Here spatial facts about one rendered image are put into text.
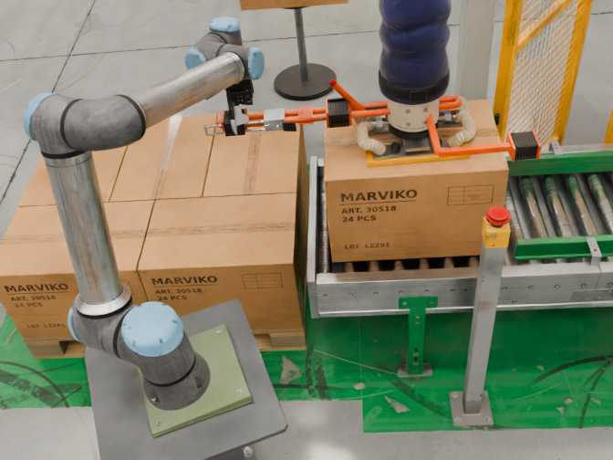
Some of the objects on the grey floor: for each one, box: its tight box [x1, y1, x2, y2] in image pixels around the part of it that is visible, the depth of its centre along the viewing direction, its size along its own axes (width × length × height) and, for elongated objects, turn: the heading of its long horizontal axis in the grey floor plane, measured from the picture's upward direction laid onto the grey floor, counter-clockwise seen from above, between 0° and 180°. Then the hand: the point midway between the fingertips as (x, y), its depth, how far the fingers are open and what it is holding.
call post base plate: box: [449, 391, 494, 426], centre depth 271 cm, size 15×15×3 cm
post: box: [461, 216, 511, 415], centre depth 237 cm, size 7×7×100 cm
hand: (235, 121), depth 236 cm, fingers open, 14 cm apart
